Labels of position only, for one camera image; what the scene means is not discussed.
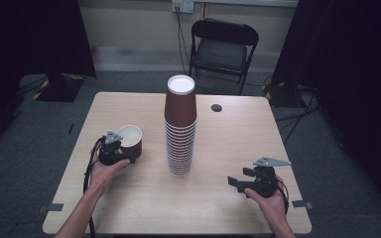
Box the grey tape strip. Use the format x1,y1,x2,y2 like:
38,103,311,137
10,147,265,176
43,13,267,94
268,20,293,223
37,202,64,214
291,198,314,210

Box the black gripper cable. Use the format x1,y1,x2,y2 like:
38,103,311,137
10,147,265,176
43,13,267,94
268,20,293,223
277,179,291,216
82,136,104,238

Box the single brown paper cup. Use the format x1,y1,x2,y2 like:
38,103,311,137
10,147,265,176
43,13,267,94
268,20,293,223
115,124,144,161

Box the black stand base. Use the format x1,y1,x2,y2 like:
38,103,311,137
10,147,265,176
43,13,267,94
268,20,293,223
32,71,86,103

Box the dark curtain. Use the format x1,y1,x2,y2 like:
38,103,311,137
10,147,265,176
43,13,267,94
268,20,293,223
0,0,97,140
271,0,381,219

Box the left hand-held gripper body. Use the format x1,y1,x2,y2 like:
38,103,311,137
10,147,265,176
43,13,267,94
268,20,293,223
97,130,132,167

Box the person's left hand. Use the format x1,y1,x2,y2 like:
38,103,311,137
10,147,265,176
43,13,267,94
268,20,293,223
88,150,132,196

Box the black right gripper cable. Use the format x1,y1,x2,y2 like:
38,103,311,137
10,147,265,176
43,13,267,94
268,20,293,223
277,179,291,216

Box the person's right hand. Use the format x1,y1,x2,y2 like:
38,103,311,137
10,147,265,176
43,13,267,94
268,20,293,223
243,177,290,230

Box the black folding chair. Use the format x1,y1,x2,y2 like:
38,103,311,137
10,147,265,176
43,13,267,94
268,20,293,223
188,18,260,96

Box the stack of brown paper cups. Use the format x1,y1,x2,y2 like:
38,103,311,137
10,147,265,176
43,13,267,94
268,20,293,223
164,74,197,177

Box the white wall socket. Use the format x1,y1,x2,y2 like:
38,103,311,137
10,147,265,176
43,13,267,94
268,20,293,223
171,0,195,15

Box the black floor cables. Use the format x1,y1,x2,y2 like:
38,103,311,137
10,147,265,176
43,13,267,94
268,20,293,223
272,83,321,145

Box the black power cable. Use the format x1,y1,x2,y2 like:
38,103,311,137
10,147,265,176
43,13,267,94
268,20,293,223
176,7,193,77

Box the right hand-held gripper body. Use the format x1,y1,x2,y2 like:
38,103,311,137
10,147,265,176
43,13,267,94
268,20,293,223
241,156,293,199

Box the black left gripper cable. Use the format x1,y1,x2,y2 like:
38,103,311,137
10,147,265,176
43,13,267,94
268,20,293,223
82,136,104,238

